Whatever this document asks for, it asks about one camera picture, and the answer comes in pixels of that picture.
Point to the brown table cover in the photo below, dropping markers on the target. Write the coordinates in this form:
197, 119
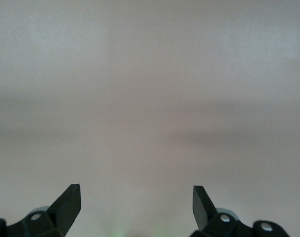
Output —
150, 74

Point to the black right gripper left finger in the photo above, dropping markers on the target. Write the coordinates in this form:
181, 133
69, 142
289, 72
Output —
63, 212

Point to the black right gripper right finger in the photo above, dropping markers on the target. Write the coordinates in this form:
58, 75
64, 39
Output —
204, 212

